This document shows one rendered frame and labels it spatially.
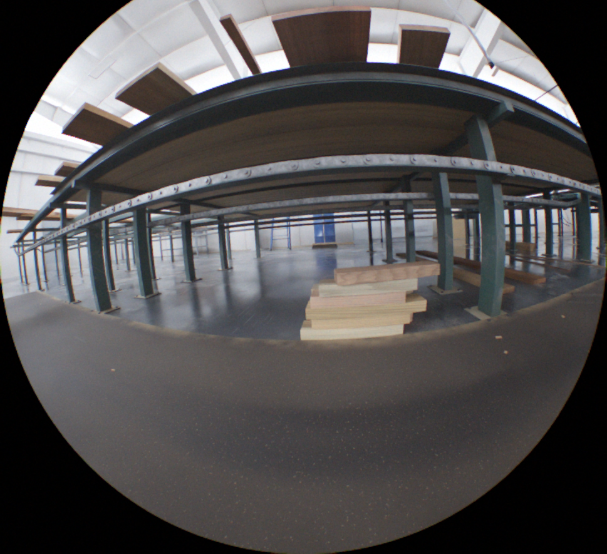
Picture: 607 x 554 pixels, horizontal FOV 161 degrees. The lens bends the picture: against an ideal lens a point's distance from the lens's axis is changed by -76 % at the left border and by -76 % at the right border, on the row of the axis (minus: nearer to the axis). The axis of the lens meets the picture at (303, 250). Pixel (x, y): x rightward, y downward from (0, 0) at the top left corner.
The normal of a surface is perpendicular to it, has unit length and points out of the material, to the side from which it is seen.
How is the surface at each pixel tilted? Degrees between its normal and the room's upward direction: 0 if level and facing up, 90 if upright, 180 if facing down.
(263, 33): 175
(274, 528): 0
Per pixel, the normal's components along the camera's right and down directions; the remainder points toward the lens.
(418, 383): -0.07, -0.99
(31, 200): 0.98, -0.06
